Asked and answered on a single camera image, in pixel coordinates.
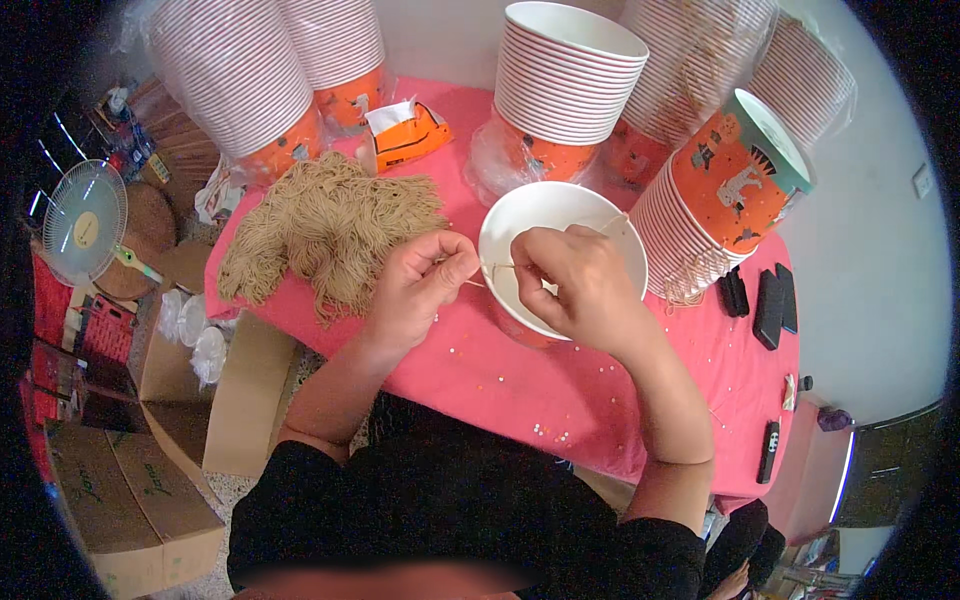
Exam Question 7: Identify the person's left hand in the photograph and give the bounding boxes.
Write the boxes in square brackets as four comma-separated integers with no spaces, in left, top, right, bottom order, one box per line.
[367,228,482,363]

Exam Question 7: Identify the person's right hand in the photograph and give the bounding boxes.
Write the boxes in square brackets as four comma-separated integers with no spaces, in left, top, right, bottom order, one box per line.
[510,223,655,361]

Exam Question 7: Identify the beige cord piece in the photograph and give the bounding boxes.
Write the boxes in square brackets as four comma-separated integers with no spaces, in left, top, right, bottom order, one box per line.
[435,213,631,291]

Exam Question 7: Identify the white paper bowl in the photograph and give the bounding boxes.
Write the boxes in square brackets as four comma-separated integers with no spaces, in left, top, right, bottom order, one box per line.
[477,180,650,348]

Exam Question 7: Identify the pink tablecloth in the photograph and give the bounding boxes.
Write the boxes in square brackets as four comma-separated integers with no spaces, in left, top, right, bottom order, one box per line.
[202,75,802,502]

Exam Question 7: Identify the clear plastic wrap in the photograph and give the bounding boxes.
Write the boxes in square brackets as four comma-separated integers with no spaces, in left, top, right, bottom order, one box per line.
[463,111,601,209]

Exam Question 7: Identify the scattered paper dots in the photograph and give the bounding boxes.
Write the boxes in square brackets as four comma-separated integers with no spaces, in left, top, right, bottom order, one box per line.
[441,341,601,447]

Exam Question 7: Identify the orange tissue packet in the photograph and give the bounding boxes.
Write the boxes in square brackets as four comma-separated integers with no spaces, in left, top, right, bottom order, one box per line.
[358,97,456,178]

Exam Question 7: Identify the black phone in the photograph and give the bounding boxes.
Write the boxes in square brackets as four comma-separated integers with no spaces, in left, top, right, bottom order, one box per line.
[774,261,799,336]
[751,267,786,352]

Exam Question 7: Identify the open cardboard box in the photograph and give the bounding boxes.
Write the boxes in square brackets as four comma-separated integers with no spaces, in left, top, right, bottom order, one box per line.
[127,288,303,481]

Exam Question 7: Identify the unwrapped paper bowl stack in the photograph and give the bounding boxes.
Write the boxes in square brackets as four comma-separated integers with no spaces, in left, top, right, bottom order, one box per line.
[491,0,651,185]

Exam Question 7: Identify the person's body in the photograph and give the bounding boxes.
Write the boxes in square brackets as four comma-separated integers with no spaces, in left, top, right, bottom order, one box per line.
[226,390,708,600]

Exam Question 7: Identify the stack of clear plastic lids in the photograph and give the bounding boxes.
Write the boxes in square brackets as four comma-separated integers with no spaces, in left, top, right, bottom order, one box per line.
[156,288,231,389]

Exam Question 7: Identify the black remote control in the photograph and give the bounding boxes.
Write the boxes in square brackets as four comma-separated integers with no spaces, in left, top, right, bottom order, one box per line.
[755,420,782,486]

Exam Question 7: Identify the tall wrapped paper bowl stack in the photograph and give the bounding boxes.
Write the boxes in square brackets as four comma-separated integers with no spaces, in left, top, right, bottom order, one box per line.
[144,0,329,187]

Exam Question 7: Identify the person's legs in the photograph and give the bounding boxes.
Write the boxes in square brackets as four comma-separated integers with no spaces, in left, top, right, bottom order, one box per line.
[697,498,787,600]

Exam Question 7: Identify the red plastic basket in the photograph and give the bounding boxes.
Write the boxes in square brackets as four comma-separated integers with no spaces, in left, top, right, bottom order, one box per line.
[28,253,139,370]

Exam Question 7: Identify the cluttered shelf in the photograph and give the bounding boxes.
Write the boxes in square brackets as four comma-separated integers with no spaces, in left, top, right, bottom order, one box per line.
[26,73,222,220]

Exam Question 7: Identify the white electric fan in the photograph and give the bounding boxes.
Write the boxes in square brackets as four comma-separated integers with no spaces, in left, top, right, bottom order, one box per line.
[40,158,165,289]

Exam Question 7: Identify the dark cabinet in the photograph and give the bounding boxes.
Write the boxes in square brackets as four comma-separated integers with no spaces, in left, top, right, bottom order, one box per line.
[827,400,948,532]

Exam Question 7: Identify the closed cardboard box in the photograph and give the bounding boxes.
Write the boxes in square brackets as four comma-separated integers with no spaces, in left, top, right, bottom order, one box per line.
[43,418,228,600]

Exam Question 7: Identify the floor clutter heap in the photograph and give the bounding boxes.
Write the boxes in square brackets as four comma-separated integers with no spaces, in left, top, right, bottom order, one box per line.
[765,523,895,600]

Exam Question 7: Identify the pile of beige cords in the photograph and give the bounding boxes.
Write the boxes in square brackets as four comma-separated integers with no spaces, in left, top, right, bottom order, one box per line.
[216,150,453,328]

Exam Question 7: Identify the corded paper bowl stack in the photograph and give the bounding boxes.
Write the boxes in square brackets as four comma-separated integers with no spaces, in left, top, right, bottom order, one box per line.
[628,87,816,310]

